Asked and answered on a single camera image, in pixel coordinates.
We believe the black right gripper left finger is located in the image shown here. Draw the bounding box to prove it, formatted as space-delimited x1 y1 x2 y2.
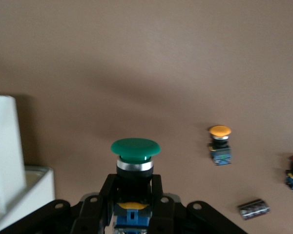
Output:
0 174 118 234

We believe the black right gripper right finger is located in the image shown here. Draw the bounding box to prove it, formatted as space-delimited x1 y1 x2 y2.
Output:
148 174 247 234

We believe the white plastic drawer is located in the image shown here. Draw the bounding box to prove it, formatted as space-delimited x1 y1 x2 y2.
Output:
0 165 56 234

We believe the green mushroom push button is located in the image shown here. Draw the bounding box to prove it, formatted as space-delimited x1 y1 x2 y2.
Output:
110 138 161 234

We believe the yellow mushroom push button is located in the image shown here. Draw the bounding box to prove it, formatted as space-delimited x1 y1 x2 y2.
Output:
208 125 232 166

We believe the black cylindrical capacitor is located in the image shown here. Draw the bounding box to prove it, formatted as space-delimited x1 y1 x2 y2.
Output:
237 198 271 221

